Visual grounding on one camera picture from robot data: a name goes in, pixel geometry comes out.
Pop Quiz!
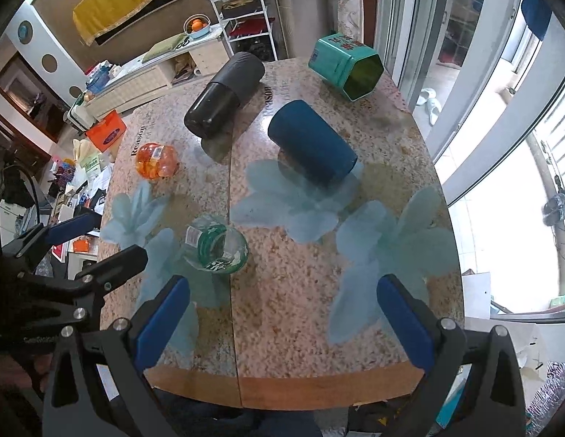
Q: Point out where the white shelf rack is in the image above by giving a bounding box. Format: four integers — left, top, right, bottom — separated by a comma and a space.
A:
206, 0, 290, 63

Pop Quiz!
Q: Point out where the orange plastic jar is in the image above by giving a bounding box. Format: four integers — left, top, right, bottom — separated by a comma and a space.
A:
135, 142, 179, 180

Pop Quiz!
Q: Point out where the clear glass cup green print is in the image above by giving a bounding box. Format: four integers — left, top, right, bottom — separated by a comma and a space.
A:
183, 215, 249, 275

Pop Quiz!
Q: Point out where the orange tissue box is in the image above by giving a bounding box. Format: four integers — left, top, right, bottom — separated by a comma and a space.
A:
86, 110, 129, 153

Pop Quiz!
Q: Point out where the fruit bowl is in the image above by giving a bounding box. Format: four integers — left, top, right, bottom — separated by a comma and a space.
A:
184, 15, 213, 40

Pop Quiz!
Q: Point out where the black cup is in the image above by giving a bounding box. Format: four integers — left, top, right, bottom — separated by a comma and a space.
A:
183, 52, 266, 140

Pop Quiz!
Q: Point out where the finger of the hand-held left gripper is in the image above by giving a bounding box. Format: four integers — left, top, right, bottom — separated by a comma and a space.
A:
18, 244, 149, 328
1, 209, 102, 274

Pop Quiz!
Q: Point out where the teal hexagonal tin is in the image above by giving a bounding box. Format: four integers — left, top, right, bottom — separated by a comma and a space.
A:
308, 33, 385, 102

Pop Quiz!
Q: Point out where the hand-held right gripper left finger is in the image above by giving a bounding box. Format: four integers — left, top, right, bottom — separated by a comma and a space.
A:
42, 274, 192, 437

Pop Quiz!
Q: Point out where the patterned curtain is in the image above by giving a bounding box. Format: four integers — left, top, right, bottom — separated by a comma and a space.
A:
334, 0, 366, 41

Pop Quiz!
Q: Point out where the blue hanging cloth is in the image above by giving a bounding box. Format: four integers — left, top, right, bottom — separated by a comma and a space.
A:
520, 0, 554, 42

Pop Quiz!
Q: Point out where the white low cabinet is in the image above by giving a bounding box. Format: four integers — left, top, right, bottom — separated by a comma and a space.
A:
66, 27, 229, 134

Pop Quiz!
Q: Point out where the green cushion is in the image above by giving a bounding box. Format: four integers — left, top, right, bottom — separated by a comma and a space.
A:
142, 34, 185, 63

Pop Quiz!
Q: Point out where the blue plastic basket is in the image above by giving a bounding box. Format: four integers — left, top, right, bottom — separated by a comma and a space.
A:
86, 69, 114, 94

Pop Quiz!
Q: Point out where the dark blue cup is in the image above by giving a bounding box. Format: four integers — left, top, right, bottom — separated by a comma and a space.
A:
267, 99, 358, 188

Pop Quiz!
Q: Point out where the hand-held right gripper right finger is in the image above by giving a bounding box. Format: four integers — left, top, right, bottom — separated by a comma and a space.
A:
376, 274, 528, 437

